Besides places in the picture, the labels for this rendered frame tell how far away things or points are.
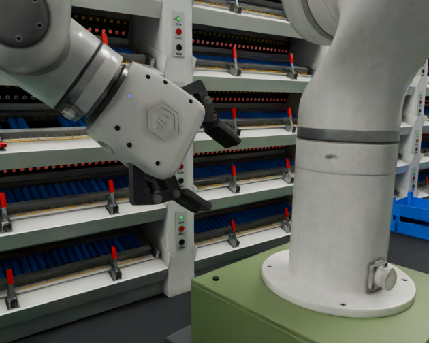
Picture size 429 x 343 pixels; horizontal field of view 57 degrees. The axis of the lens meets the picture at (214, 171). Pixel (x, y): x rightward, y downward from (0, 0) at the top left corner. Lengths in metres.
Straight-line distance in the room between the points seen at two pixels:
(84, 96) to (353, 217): 0.31
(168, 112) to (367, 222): 0.25
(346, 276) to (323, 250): 0.04
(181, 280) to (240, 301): 0.82
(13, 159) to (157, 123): 0.65
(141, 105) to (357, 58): 0.23
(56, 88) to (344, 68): 0.29
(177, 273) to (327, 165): 0.88
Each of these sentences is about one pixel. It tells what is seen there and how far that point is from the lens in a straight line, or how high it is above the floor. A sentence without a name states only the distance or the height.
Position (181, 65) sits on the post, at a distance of 1.18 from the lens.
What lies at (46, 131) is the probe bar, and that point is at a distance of 1.07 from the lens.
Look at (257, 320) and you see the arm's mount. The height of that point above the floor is 0.36.
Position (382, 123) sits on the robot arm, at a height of 0.57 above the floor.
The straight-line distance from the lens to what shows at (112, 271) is 1.19.
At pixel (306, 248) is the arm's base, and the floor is 0.42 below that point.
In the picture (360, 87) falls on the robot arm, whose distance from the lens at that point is 0.45.
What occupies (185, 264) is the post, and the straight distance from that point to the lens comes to 1.28.
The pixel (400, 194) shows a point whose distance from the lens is 2.27.
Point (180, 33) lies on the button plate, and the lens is 1.19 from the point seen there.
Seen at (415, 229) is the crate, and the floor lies 0.03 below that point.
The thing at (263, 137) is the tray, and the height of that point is 0.47.
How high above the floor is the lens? 0.59
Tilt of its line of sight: 10 degrees down
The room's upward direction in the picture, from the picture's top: straight up
